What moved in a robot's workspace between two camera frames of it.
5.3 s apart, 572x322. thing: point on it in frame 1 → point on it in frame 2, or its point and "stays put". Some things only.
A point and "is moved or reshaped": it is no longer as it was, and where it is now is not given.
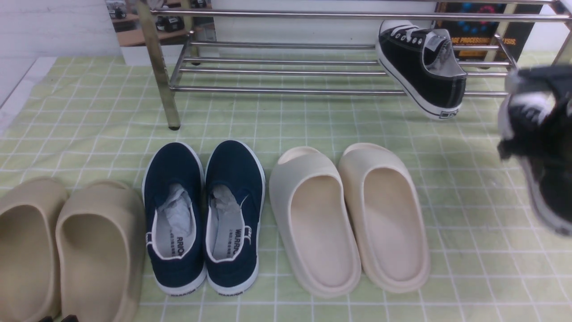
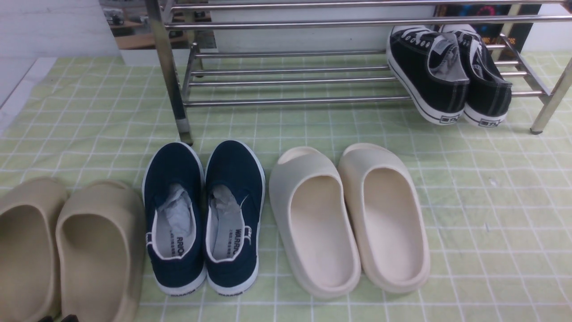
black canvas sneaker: x=535 y=114 → x=488 y=100
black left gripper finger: x=47 y=319 stays put
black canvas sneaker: x=424 y=63 is moved or reshaped
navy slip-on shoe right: x=235 y=182 stays put
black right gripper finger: x=70 y=318 stays put
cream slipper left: x=316 y=235 stays put
